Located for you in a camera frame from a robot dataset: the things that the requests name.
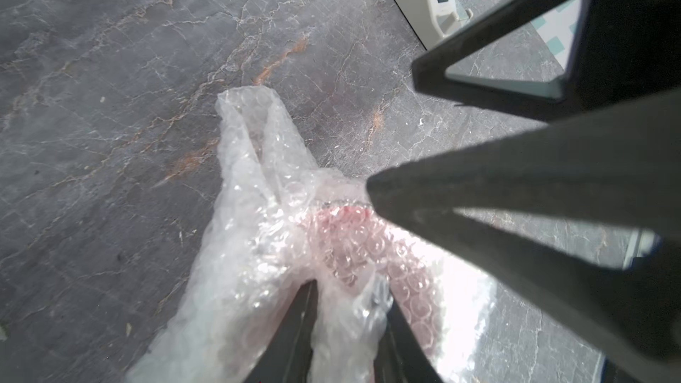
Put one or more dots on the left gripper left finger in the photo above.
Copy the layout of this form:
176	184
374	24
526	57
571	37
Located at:
288	356

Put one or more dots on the clear bubble wrap sheet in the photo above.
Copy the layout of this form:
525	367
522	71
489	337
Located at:
256	254

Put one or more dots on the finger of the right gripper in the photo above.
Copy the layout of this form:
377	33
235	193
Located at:
622	50
618	166

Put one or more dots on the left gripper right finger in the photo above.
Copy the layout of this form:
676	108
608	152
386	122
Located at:
400	358

